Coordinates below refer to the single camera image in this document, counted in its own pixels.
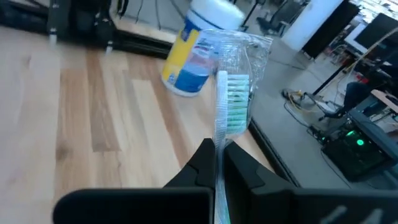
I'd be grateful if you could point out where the green toothbrush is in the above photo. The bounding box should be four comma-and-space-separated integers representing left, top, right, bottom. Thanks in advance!
198, 28, 274, 224

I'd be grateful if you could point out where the grey office chair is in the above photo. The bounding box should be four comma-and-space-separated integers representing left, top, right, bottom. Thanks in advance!
256, 0, 307, 37

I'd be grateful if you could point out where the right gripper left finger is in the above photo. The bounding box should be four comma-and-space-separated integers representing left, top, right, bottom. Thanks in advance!
52, 139, 216, 224

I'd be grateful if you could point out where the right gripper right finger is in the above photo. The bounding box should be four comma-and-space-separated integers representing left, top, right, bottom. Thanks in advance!
224, 141, 398, 224

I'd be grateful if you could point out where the yellow floor cable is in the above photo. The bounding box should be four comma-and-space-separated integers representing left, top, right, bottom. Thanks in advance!
281, 88, 315, 108

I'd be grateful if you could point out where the yellow disinfecting wipes canister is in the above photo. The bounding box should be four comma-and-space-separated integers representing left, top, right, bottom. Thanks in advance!
160, 0, 246, 97

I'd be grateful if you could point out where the white pillar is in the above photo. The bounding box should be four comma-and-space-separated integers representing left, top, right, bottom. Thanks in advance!
281, 0, 343, 52

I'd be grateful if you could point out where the black computer with green light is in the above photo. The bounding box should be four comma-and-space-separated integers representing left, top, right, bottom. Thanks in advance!
322, 107, 398, 183

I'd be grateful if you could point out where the black computer monitor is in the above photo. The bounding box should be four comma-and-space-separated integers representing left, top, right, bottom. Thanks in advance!
343, 12, 398, 55

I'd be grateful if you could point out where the black folding partition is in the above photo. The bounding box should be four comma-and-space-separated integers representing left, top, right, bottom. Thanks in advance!
303, 1, 361, 60

